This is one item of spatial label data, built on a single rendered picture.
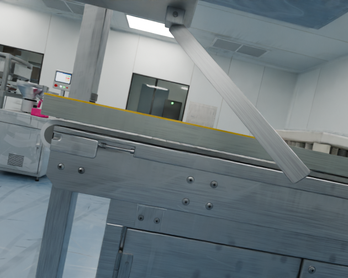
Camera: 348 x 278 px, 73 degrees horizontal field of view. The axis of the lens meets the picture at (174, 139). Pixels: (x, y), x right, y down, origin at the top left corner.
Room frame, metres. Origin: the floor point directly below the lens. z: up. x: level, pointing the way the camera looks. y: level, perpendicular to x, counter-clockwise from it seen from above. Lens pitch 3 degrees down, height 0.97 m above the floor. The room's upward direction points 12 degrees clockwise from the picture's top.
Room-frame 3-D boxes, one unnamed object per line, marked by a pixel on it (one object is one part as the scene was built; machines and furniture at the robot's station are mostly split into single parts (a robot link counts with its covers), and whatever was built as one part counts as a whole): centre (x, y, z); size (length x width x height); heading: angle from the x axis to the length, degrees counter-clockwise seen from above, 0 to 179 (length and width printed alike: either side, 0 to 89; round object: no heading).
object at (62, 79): (3.12, 1.58, 1.07); 0.23 x 0.10 x 0.62; 95
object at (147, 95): (5.62, 0.58, 1.43); 1.38 x 0.01 x 1.16; 95
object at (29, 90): (3.01, 1.83, 0.95); 0.49 x 0.36 x 0.37; 95
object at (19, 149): (2.96, 1.78, 0.38); 0.63 x 0.57 x 0.76; 95
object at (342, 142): (0.54, -0.37, 1.01); 0.25 x 0.24 x 0.02; 4
